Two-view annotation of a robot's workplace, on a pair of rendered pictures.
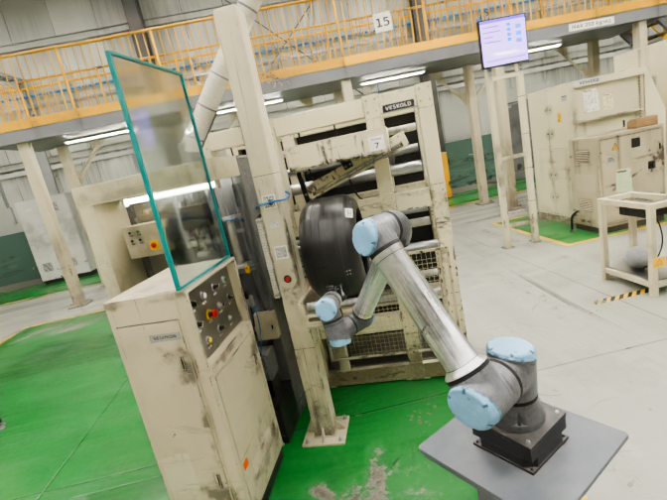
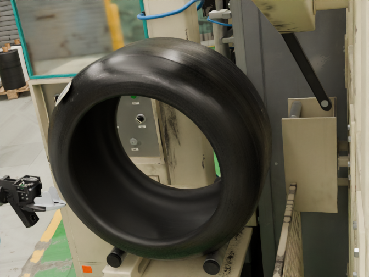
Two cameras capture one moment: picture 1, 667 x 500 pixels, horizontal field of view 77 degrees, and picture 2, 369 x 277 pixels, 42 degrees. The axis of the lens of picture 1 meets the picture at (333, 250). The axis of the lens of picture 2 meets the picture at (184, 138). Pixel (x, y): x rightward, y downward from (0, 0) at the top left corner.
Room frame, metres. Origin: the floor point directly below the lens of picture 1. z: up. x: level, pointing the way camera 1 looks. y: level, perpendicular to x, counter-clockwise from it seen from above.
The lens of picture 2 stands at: (2.57, -1.22, 1.66)
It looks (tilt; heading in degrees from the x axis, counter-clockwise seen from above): 20 degrees down; 98
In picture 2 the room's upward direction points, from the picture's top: 8 degrees counter-clockwise
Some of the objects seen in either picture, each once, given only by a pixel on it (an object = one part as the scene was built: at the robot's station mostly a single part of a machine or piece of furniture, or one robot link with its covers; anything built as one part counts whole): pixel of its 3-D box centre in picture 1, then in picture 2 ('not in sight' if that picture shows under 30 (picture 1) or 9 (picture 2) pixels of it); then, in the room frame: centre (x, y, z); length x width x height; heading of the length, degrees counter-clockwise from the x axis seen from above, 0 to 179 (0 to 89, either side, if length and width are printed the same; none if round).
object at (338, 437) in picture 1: (326, 429); not in sight; (2.37, 0.28, 0.02); 0.27 x 0.27 x 0.04; 79
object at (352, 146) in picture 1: (338, 149); not in sight; (2.61, -0.16, 1.71); 0.61 x 0.25 x 0.15; 79
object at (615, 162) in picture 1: (616, 179); not in sight; (5.49, -3.89, 0.62); 0.91 x 0.58 x 1.25; 93
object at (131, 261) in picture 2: (336, 313); (140, 244); (2.21, 0.05, 0.84); 0.36 x 0.09 x 0.06; 79
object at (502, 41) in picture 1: (502, 41); not in sight; (5.44, -2.55, 2.60); 0.60 x 0.05 x 0.55; 93
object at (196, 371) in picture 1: (209, 392); (130, 196); (2.00, 0.78, 0.63); 0.56 x 0.41 x 1.27; 169
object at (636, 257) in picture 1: (641, 241); not in sight; (3.55, -2.71, 0.40); 0.60 x 0.35 x 0.80; 3
